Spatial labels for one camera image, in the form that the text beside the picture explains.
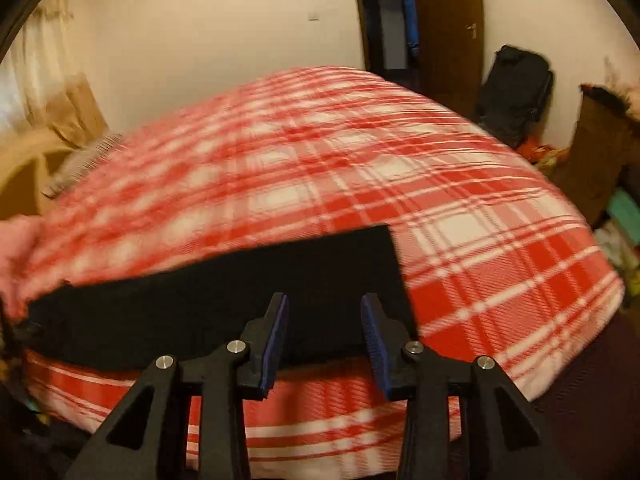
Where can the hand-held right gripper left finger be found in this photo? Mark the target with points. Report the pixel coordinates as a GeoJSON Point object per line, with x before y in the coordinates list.
{"type": "Point", "coordinates": [276, 340]}

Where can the black suitcase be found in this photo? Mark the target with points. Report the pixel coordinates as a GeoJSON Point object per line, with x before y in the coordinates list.
{"type": "Point", "coordinates": [515, 90]}

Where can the brown wooden door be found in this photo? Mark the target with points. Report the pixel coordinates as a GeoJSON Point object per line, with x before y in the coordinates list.
{"type": "Point", "coordinates": [450, 50]}

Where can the orange printed bag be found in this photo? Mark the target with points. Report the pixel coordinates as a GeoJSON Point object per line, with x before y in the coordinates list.
{"type": "Point", "coordinates": [542, 157]}

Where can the brown wooden cabinet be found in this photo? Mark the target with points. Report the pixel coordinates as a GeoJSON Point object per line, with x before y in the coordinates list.
{"type": "Point", "coordinates": [595, 160]}

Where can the dark wooden door frame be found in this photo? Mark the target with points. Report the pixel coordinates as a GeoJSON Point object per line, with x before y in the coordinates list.
{"type": "Point", "coordinates": [361, 15]}

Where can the red plaid bed sheet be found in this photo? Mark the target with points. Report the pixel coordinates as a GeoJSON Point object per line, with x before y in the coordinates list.
{"type": "Point", "coordinates": [350, 160]}

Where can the beige wooden headboard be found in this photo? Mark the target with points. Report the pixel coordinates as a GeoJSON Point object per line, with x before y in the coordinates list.
{"type": "Point", "coordinates": [20, 160]}

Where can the pink blanket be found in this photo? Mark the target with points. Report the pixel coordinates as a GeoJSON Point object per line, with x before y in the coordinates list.
{"type": "Point", "coordinates": [17, 250]}

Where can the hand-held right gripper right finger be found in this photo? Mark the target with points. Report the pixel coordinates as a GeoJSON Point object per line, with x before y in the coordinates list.
{"type": "Point", "coordinates": [374, 340]}

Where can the teal box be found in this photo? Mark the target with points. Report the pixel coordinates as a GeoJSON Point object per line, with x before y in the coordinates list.
{"type": "Point", "coordinates": [625, 217]}

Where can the black pants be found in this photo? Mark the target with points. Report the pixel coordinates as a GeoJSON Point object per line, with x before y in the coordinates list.
{"type": "Point", "coordinates": [200, 300]}

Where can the beige floral curtain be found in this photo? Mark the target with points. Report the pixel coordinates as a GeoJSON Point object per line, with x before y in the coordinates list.
{"type": "Point", "coordinates": [75, 105]}

